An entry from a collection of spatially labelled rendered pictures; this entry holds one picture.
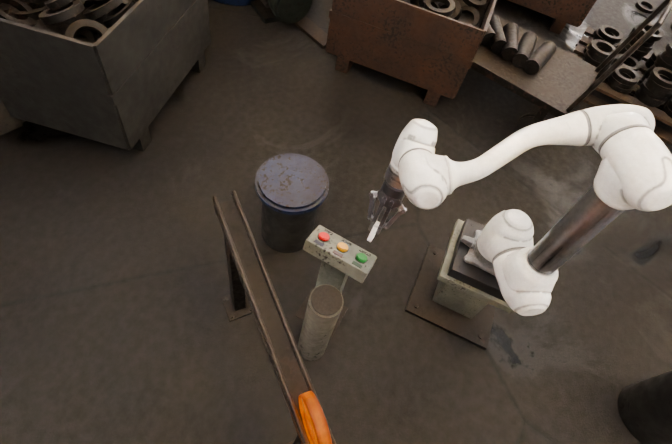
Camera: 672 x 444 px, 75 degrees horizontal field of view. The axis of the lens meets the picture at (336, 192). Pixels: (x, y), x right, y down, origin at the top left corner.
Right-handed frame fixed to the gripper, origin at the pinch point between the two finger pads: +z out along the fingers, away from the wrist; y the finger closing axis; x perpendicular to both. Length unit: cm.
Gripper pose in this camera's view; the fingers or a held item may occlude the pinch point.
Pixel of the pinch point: (373, 231)
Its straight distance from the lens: 146.3
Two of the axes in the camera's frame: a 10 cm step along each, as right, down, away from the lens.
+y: 8.6, 4.7, -1.8
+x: 4.0, -4.2, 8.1
